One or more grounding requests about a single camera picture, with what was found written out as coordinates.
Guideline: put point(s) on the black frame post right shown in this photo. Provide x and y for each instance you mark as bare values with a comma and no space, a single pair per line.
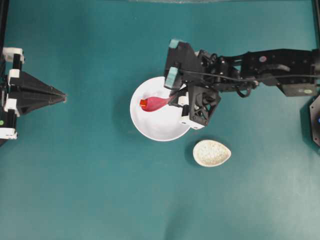
316,20

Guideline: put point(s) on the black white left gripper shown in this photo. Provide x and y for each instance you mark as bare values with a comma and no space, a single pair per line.
12,107

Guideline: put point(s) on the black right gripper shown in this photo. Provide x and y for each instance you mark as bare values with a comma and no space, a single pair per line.
193,93

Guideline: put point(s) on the black frame post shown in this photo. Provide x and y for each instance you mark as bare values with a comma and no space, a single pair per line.
316,20
4,8

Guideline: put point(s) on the white round bowl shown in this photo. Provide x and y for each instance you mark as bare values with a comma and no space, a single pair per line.
162,125

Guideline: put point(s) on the speckled ceramic spoon rest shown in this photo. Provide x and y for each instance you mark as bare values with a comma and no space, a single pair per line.
210,153

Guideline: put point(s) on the small red block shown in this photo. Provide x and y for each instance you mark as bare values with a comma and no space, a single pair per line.
143,103

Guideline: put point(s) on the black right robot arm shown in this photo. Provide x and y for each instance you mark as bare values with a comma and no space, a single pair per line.
293,72

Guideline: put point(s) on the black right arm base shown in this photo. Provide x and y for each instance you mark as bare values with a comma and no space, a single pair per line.
310,123

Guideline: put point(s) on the black frame post left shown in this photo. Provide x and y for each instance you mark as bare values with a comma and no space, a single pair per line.
4,8

